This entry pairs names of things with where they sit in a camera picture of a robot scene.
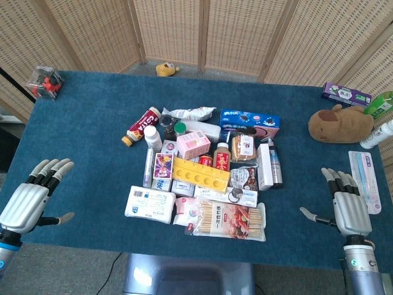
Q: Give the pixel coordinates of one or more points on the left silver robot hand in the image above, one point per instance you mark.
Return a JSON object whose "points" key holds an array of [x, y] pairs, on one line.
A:
{"points": [[26, 199]]}

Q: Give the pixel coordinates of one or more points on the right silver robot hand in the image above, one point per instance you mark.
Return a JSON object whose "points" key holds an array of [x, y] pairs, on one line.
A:
{"points": [[350, 212]]}

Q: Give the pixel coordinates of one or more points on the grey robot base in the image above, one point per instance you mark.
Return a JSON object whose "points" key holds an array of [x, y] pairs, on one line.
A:
{"points": [[187, 275]]}

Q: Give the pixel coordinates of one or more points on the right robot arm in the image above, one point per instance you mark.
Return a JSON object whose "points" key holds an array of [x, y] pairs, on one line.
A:
{"points": [[362, 267]]}

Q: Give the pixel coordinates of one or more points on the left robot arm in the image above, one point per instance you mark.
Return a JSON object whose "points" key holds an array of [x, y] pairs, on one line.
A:
{"points": [[7, 249]]}

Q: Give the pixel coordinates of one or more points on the white tissue pack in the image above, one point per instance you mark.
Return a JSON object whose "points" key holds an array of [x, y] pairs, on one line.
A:
{"points": [[149, 204]]}

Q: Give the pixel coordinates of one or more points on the toothbrush blister pack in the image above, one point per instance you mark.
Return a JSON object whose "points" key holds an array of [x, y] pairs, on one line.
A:
{"points": [[365, 179]]}

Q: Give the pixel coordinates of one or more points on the blue table cloth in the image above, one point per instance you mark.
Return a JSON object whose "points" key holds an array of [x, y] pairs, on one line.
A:
{"points": [[92, 159]]}

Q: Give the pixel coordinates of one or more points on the white lotion bottle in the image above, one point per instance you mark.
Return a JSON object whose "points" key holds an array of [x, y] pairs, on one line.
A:
{"points": [[377, 135]]}

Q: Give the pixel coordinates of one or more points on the dark pump bottle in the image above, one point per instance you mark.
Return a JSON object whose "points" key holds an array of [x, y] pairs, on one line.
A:
{"points": [[275, 166]]}

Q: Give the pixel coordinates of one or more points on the brown capybara plush toy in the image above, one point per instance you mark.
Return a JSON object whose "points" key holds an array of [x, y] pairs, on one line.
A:
{"points": [[340, 124]]}

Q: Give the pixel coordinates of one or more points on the white tall box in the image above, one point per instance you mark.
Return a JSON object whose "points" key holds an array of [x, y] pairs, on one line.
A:
{"points": [[264, 167]]}

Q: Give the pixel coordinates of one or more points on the green drink bottle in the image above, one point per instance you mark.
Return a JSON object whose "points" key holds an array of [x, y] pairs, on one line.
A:
{"points": [[380, 106]]}

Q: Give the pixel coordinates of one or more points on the dark chocolate snack bag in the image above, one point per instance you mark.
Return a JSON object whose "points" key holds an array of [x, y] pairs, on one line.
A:
{"points": [[244, 178]]}

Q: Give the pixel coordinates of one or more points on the purple toothpaste box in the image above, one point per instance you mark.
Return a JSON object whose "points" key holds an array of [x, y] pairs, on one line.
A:
{"points": [[345, 94]]}

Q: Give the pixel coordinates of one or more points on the clear box with red toys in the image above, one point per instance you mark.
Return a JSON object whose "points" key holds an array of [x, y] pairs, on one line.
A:
{"points": [[44, 83]]}

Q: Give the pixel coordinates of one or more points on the bamboo skewers pack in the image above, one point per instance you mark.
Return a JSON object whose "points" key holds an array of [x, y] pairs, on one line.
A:
{"points": [[228, 220]]}

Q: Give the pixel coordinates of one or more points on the white long toothpaste box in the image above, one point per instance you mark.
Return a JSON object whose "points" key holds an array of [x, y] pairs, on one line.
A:
{"points": [[227, 196]]}

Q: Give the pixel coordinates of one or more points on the packaged sandwich bread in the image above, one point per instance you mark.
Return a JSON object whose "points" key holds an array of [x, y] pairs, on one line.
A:
{"points": [[244, 147]]}

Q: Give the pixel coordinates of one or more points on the white tube with purple cap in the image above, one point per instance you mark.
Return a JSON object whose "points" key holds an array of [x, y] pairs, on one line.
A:
{"points": [[148, 169]]}

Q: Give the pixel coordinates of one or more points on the blue cookie box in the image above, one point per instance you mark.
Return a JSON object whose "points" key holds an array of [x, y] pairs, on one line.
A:
{"points": [[250, 122]]}

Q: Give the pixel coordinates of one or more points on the red label milk tea bottle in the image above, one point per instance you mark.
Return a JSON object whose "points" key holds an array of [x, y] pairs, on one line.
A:
{"points": [[139, 127]]}

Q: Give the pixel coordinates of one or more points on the white blue small box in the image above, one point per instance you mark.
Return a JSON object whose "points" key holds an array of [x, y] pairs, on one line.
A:
{"points": [[161, 185]]}

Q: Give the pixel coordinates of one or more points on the brown drink bottle red label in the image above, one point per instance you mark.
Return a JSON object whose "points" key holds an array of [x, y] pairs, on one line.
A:
{"points": [[221, 158]]}

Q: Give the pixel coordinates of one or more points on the white pill bottle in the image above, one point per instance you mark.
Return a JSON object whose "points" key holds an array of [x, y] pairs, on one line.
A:
{"points": [[153, 138]]}

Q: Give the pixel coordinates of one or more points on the purple playing card box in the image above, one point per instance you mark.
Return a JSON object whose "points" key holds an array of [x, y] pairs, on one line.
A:
{"points": [[163, 166]]}

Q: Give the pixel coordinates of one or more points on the white medicine box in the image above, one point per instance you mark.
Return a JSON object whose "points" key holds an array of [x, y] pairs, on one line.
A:
{"points": [[169, 147]]}

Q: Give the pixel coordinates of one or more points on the yellow box with round holes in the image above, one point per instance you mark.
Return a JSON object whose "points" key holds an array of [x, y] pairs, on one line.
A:
{"points": [[201, 176]]}

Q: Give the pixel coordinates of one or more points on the red can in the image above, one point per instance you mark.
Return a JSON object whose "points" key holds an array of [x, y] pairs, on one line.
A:
{"points": [[205, 160]]}

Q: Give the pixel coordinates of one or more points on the white grey small box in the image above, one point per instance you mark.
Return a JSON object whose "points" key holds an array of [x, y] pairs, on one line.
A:
{"points": [[182, 187]]}

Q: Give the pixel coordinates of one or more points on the dark glass spice jar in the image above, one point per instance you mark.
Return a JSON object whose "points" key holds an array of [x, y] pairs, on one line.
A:
{"points": [[168, 126]]}

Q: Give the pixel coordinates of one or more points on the pink white snack pouch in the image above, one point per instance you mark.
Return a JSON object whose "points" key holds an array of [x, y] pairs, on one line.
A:
{"points": [[185, 211]]}

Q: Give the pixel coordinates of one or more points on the green cap jar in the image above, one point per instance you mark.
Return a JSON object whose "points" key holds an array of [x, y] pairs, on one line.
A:
{"points": [[180, 129]]}

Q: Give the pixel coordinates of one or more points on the pink carton box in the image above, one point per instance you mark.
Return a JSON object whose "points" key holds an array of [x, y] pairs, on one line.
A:
{"points": [[193, 144]]}

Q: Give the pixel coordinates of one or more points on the silver white snack bag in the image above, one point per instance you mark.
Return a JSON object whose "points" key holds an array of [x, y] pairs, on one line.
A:
{"points": [[192, 112]]}

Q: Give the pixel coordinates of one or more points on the yellow plush toy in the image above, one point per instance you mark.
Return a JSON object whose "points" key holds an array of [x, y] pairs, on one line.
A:
{"points": [[165, 69]]}

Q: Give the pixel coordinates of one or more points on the woven bamboo folding screen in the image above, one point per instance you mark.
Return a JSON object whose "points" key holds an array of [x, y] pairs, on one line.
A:
{"points": [[196, 30]]}

